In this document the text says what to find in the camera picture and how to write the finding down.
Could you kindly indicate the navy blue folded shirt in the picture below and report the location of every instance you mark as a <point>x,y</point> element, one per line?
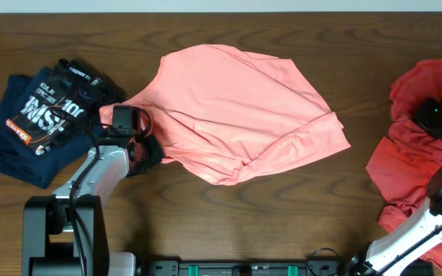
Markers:
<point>16,159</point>

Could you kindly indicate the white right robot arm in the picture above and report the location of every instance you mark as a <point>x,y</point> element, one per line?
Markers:
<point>436,211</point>

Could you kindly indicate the light pink t-shirt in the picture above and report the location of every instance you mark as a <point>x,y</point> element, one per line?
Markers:
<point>229,115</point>

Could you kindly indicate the black printed folded shirt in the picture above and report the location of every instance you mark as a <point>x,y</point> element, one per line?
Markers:
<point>66,99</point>

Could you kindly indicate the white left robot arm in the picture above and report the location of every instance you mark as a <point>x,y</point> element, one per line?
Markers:
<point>64,233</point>

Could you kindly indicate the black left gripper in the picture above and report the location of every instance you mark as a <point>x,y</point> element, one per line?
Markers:
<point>159,154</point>

